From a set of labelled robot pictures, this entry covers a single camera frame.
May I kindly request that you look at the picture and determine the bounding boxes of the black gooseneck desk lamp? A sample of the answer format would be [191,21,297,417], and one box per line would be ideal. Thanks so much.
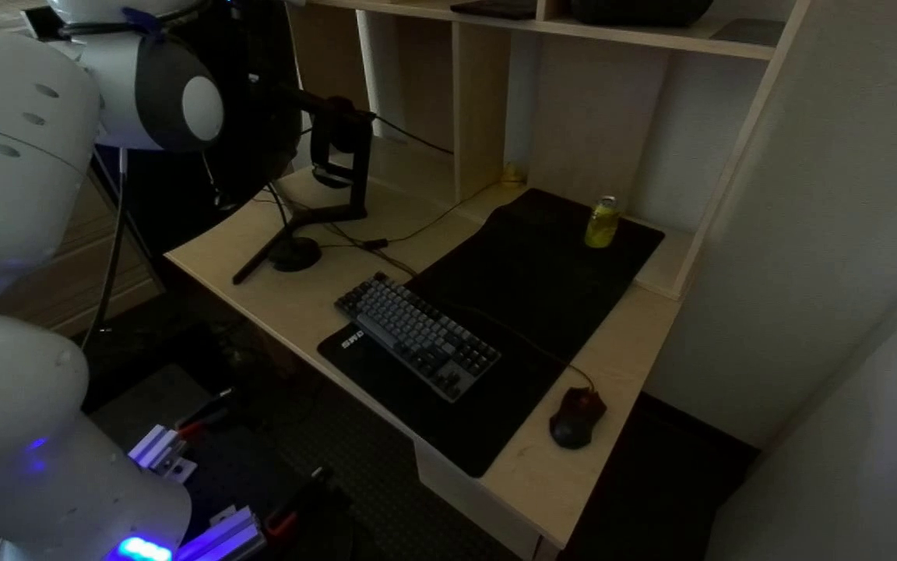
[261,104,461,278]

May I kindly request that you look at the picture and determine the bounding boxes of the black and silver headphones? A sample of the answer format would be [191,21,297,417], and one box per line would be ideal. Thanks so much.
[304,94,377,194]

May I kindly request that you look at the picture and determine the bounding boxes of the curved black computer monitor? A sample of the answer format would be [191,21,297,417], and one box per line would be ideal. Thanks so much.
[114,0,304,258]

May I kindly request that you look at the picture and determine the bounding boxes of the grey mechanical keyboard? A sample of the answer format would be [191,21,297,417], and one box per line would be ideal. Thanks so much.
[329,272,509,409]

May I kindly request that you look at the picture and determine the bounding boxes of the large black desk mat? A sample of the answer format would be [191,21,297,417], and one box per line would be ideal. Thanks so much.
[314,182,669,482]

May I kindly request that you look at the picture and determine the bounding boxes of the small yellow bottle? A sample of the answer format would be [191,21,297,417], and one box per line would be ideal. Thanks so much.
[584,194,627,256]

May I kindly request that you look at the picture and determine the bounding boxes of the light wooden shelf unit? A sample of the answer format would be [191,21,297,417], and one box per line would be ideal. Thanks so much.
[282,0,817,306]

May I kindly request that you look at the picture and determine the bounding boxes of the black and red mouse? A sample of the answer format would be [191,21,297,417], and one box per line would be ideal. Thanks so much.
[546,384,610,452]

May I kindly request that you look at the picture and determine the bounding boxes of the black bag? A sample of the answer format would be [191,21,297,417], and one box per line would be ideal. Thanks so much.
[566,0,720,31]

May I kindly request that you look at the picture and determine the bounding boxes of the white clamp block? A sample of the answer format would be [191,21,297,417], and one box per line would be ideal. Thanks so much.
[126,417,203,485]
[172,505,268,561]

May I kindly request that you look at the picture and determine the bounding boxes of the brown wooden cabinet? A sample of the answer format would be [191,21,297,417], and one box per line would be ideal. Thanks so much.
[0,168,167,335]

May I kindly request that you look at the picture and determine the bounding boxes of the dark lamp cord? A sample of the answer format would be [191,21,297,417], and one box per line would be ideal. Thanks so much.
[317,199,474,279]

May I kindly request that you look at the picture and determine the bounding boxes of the thin mouse cable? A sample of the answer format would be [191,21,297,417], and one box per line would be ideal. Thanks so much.
[566,362,607,406]

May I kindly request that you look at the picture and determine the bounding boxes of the thin black monitor cable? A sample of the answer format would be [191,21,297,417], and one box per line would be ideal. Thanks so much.
[198,134,238,219]

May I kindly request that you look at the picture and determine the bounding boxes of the red black cable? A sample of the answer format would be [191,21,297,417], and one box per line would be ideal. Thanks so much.
[260,462,332,544]
[172,384,239,438]

